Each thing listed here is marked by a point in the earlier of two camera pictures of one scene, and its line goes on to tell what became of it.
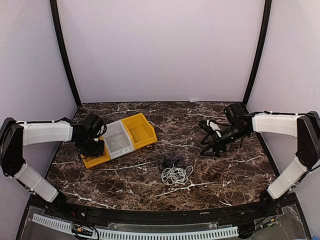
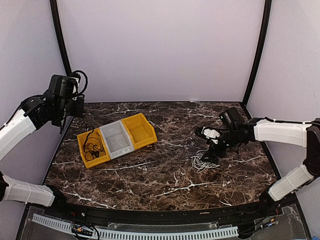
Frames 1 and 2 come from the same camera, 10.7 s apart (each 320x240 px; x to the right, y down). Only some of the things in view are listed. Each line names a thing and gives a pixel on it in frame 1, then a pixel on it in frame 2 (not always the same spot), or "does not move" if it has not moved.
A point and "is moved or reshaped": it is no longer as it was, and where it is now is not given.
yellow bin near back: [143, 133] does not move
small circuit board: [81, 229] does not move
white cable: [178, 175] to [198, 163]
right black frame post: [267, 12] does not move
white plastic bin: [118, 140] does not move
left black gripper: [99, 151] to [78, 110]
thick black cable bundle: [167, 163] is moved or reshaped
